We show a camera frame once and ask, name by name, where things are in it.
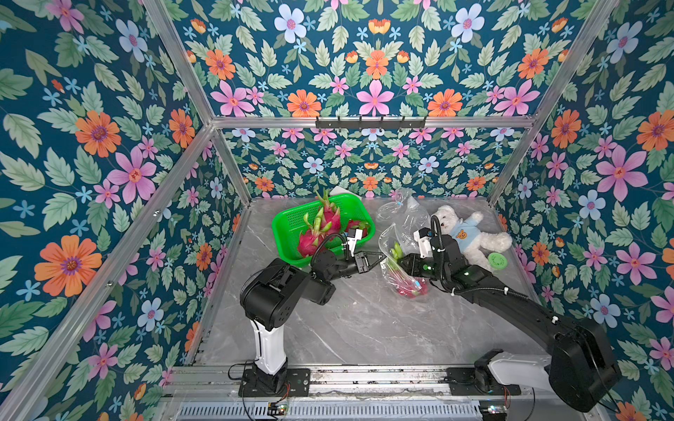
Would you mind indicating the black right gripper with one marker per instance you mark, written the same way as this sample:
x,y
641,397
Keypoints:
x,y
413,264

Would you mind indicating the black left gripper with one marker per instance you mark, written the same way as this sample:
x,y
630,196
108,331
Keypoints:
x,y
359,267

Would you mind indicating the pink dragon fruit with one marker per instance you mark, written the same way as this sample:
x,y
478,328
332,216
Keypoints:
x,y
331,221
354,225
317,230
405,285

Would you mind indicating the green plastic basket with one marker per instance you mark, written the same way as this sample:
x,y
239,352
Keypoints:
x,y
289,227

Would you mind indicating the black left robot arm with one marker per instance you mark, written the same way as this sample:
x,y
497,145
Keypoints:
x,y
270,298

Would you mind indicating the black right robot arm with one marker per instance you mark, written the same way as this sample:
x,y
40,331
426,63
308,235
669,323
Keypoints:
x,y
578,365

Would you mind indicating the white teddy bear blue shirt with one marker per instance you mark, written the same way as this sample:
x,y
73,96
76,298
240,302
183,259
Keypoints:
x,y
474,244

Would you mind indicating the small green round lid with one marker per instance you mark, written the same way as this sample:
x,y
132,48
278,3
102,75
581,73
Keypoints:
x,y
497,261

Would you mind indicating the white rectangular box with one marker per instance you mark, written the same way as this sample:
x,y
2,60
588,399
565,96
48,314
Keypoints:
x,y
338,190

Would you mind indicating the white perforated vent strip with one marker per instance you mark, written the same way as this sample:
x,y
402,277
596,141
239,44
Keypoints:
x,y
332,410

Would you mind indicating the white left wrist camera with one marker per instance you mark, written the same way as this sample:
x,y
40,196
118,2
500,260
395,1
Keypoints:
x,y
353,236

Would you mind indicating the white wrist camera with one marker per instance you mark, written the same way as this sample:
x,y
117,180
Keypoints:
x,y
423,239
353,236

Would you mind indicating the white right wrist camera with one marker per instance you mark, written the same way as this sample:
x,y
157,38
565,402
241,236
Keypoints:
x,y
423,239

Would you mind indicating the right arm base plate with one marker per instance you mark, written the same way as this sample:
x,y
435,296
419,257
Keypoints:
x,y
471,381

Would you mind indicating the black hook rail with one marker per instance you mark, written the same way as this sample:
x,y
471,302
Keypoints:
x,y
385,123

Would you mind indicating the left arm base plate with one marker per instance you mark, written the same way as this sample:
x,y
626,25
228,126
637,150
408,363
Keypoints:
x,y
287,382

